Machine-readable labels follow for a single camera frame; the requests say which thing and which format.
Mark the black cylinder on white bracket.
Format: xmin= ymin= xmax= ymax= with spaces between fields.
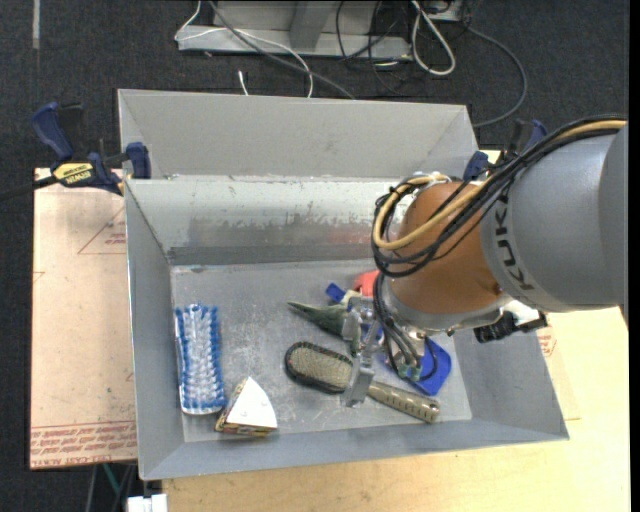
xmin=472 ymin=305 xmax=550 ymax=345

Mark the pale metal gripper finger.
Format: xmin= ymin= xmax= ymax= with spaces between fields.
xmin=342 ymin=350 xmax=376 ymax=408
xmin=340 ymin=309 xmax=362 ymax=355

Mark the blue and white scrub brush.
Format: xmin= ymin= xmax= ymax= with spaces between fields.
xmin=173 ymin=301 xmax=228 ymax=416

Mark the brown cardboard board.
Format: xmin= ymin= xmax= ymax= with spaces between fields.
xmin=29 ymin=167 xmax=139 ymax=471

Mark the dark green toy animal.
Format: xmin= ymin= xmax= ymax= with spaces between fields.
xmin=286 ymin=299 xmax=352 ymax=342

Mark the blue flat plastic scoop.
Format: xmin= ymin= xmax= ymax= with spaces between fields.
xmin=378 ymin=336 xmax=453 ymax=397

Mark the white triangular box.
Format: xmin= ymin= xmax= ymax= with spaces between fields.
xmin=214 ymin=375 xmax=280 ymax=439

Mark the black hairbrush with tan handle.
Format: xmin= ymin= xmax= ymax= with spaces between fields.
xmin=283 ymin=340 xmax=442 ymax=425

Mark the red round thing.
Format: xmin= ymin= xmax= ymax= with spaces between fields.
xmin=352 ymin=269 xmax=382 ymax=301

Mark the grey metal bin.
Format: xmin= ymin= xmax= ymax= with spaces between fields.
xmin=117 ymin=88 xmax=571 ymax=482

